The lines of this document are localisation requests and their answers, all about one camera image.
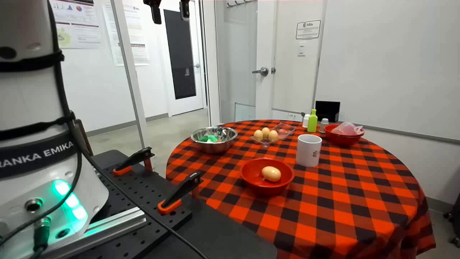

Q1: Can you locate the black box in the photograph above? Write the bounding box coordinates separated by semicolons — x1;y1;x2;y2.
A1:
314;100;341;123

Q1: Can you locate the red black checked tablecloth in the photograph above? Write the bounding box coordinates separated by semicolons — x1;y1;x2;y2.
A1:
165;119;437;259

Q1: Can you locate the white mug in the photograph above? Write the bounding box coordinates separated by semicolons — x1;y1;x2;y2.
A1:
296;134;323;168

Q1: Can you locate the office chair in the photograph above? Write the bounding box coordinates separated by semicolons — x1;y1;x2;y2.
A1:
443;194;460;249

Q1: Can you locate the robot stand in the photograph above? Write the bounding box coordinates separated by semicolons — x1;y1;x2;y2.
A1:
36;149;278;259

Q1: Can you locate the green bottle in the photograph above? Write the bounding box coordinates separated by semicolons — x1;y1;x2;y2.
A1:
307;109;318;133

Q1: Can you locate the pink plastic bag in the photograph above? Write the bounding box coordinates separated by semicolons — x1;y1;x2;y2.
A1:
331;122;364;136

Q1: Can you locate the red bowl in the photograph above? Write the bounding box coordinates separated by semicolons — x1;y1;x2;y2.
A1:
240;158;295;197
323;123;365;147

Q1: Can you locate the black and orange clamp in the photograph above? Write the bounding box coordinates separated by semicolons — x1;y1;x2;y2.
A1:
112;147;156;177
157;171;204;215

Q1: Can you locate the white door with dark window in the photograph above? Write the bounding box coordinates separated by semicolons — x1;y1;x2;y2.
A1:
157;0;208;117

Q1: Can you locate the white door sign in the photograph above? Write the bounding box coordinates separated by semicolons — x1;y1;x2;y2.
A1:
295;20;322;40

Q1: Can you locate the clear plastic egg tray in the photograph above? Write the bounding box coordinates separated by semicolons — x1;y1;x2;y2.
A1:
250;122;297;147

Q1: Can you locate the coat hook rail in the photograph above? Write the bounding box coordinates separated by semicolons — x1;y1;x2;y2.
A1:
226;0;258;8

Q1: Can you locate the steel bowl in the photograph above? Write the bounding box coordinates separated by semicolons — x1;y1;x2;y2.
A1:
190;126;238;155

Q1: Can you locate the wall poster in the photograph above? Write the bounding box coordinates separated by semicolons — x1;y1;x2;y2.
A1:
102;3;150;67
48;0;104;50

